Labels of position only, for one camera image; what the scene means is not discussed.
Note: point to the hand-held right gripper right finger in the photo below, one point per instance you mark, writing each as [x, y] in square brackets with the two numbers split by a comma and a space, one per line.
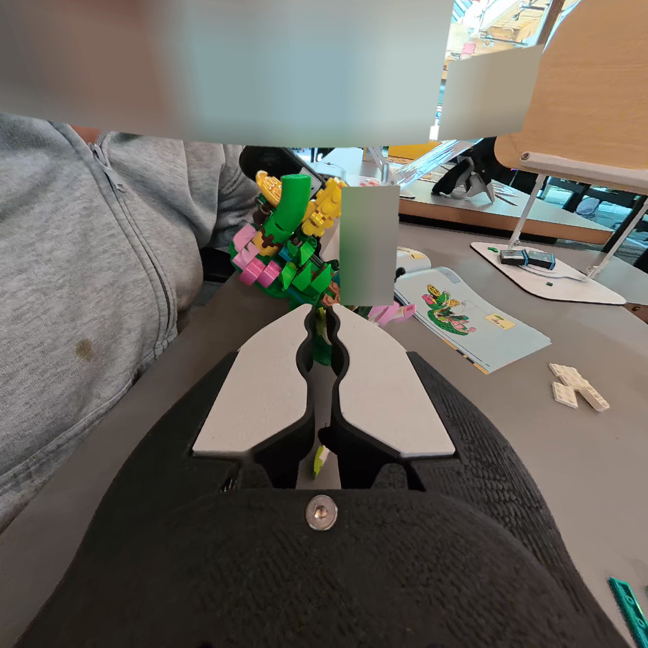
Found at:
[390, 400]

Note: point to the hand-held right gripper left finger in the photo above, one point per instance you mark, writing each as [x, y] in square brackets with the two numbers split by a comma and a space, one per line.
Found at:
[258, 400]

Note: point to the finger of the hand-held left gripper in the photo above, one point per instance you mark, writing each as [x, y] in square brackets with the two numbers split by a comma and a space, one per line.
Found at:
[331, 248]

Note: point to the green lego flower model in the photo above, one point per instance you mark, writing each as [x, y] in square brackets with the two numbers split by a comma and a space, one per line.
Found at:
[288, 212]

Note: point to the lime white lego piece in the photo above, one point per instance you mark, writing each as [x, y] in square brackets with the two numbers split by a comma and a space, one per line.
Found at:
[319, 460]

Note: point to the lego instruction booklet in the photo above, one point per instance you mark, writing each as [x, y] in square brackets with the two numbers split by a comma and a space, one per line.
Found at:
[481, 324]

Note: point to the white lego brick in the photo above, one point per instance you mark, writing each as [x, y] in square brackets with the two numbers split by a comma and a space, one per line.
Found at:
[595, 400]
[566, 395]
[562, 369]
[574, 382]

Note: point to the teal lego plate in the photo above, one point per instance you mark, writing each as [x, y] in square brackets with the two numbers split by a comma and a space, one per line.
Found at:
[630, 607]

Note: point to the yellow storage bin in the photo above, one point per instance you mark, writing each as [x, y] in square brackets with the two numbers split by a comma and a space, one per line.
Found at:
[412, 148]

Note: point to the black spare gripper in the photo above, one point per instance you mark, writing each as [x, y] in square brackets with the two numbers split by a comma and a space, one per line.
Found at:
[465, 174]

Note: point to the black blue battery pack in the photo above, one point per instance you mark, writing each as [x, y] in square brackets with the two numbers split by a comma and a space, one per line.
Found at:
[541, 259]
[514, 257]

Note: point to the person in grey hoodie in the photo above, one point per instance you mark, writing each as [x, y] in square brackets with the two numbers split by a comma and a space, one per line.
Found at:
[76, 278]

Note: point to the light wooden panel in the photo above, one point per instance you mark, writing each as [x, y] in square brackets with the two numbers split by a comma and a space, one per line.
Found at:
[597, 91]

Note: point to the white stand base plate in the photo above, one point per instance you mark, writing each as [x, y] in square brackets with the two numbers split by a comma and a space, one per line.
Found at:
[557, 283]

